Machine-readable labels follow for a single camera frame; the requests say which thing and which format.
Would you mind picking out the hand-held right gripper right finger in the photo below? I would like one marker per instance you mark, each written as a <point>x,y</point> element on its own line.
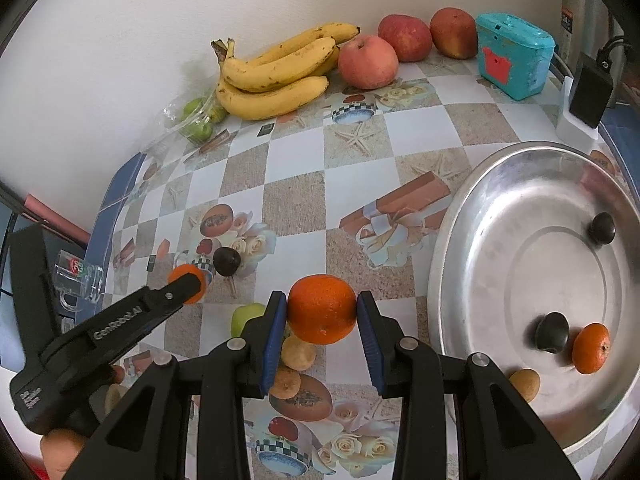
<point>371,347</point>

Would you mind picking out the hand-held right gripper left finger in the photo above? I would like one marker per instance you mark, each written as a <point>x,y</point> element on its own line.
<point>272,347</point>

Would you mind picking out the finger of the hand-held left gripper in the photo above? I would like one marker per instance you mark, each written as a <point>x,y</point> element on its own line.
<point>182,291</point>

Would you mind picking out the orange without visible stem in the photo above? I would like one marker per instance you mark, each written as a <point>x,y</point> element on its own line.
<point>181,273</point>

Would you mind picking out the small brown longan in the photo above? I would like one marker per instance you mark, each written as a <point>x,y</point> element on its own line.
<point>286,384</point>
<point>300,355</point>
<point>525,385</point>

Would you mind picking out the green mango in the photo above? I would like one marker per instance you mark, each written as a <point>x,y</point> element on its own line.
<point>245,316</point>

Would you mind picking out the dark purple plum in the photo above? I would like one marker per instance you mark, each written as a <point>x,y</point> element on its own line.
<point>601,227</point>
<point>550,332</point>
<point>227,261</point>

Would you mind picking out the orange with small green navel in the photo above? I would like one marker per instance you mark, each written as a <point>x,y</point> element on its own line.
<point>322,316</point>

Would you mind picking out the round steel tray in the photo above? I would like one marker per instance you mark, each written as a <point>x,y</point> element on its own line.
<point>500,260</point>

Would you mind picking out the orange with white stem stick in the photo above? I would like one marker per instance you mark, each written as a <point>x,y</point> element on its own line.
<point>591,348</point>

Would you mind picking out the person's left hand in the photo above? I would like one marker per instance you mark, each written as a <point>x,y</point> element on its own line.
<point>60,452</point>

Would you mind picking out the clear glass mug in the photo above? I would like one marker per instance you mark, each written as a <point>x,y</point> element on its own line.
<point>80,272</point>

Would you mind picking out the pink flat object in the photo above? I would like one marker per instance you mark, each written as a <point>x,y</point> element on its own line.
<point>55,220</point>

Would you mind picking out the clear container of green fruit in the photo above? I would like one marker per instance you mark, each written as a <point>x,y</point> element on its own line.
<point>197,125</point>

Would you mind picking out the checkered printed tablecloth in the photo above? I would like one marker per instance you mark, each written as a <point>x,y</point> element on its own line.
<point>350,170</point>

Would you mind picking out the yellow banana bunch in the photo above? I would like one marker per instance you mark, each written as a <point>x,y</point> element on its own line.
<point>280,67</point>

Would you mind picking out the pale red apple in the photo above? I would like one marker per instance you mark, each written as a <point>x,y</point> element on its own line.
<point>368,61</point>

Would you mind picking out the teal plastic box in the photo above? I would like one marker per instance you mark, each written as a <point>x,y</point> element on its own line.
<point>515,55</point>

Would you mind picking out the black charger block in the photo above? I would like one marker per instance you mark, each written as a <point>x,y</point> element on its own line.
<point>591,90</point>

